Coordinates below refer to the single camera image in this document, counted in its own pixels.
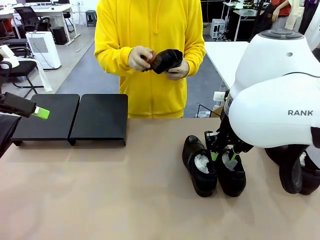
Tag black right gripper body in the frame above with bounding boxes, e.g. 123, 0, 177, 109
216, 113, 241, 151

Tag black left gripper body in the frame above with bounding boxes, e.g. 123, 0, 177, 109
0, 91, 37, 119

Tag person's left forearm yellow sleeve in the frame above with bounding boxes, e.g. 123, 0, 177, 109
184, 47, 206, 77

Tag person's right forearm yellow sleeve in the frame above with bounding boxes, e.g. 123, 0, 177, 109
94, 47, 134, 75

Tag black metal shoe stand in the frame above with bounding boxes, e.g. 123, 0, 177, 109
11, 93, 81, 147
67, 93, 129, 147

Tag person's left hand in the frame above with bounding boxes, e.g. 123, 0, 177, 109
164, 58, 190, 81

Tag person's right hand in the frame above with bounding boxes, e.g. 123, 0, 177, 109
127, 46, 155, 72

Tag white paper shoe stuffing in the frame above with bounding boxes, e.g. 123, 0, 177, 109
194, 153, 214, 175
221, 150, 238, 171

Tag brown cardboard box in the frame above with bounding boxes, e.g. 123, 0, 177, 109
209, 104, 226, 119

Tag black fabric cover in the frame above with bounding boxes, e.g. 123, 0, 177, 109
0, 112, 22, 160

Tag white hanging cloth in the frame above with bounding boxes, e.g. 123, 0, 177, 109
32, 57, 54, 93

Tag white air purifier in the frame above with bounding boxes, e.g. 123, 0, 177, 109
25, 30, 62, 71

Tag large white table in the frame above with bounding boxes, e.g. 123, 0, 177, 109
204, 41, 251, 91

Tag black computer tower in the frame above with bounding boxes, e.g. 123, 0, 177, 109
52, 26, 69, 46

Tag black mesh office chair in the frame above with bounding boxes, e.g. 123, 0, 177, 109
13, 6, 52, 39

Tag white office desk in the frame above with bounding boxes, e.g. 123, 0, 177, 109
0, 2, 77, 47

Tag white computer case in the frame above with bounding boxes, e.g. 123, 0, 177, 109
211, 18, 227, 40

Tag grey plastic stool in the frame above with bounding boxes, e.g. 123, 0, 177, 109
85, 9, 98, 27

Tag person in yellow hoodie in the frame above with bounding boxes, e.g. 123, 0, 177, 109
94, 0, 206, 119

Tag person in red shirt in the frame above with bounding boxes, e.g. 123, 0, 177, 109
271, 0, 292, 31

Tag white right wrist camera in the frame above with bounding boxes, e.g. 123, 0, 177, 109
213, 91, 230, 102

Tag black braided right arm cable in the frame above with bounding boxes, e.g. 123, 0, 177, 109
298, 163, 320, 196

